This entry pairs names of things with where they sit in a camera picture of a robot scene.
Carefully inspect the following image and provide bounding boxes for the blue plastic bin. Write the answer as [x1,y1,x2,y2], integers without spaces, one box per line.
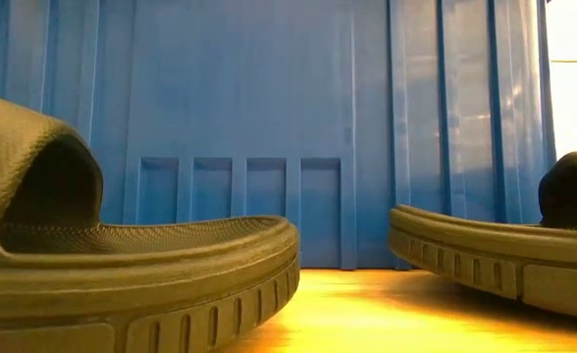
[0,0,558,272]

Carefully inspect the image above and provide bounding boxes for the olive rubber slide sandal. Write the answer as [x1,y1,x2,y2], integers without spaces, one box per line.
[388,146,577,325]
[0,90,301,353]

